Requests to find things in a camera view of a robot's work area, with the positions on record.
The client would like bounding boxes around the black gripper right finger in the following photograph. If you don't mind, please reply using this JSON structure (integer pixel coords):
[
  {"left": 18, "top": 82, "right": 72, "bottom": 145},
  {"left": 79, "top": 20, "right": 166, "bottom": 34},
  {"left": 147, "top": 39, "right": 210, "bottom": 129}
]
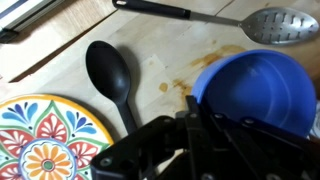
[{"left": 185, "top": 95, "right": 320, "bottom": 180}]

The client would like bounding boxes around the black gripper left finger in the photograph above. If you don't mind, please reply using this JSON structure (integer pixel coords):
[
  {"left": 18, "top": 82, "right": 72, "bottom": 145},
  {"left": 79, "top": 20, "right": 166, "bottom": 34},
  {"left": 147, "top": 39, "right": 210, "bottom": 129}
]
[{"left": 89, "top": 111, "right": 188, "bottom": 180}]

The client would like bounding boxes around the blue plastic bowl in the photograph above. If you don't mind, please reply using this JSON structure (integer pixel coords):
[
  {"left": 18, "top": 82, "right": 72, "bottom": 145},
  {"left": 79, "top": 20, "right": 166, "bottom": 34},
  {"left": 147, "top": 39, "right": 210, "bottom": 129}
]
[{"left": 190, "top": 49, "right": 317, "bottom": 138}]

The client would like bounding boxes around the black plastic spoon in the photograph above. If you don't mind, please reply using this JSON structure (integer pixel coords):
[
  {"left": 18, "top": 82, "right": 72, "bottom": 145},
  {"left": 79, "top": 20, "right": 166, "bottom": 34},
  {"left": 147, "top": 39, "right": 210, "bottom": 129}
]
[{"left": 85, "top": 40, "right": 138, "bottom": 135}]

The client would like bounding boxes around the colourful floral ceramic plate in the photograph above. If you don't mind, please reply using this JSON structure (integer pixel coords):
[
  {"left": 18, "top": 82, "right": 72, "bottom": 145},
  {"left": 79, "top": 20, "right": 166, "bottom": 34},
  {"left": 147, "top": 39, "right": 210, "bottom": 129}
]
[{"left": 0, "top": 93, "right": 115, "bottom": 180}]

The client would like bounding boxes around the slotted metal spoon black handle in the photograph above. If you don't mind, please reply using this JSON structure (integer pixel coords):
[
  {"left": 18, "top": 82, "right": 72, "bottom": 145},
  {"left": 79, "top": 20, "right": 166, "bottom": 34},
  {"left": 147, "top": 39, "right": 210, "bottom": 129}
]
[{"left": 111, "top": 0, "right": 320, "bottom": 46}]

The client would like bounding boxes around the white striped metal rail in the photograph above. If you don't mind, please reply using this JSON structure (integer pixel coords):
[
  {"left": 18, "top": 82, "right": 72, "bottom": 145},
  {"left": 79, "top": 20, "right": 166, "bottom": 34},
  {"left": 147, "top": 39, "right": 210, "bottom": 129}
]
[{"left": 0, "top": 0, "right": 66, "bottom": 44}]

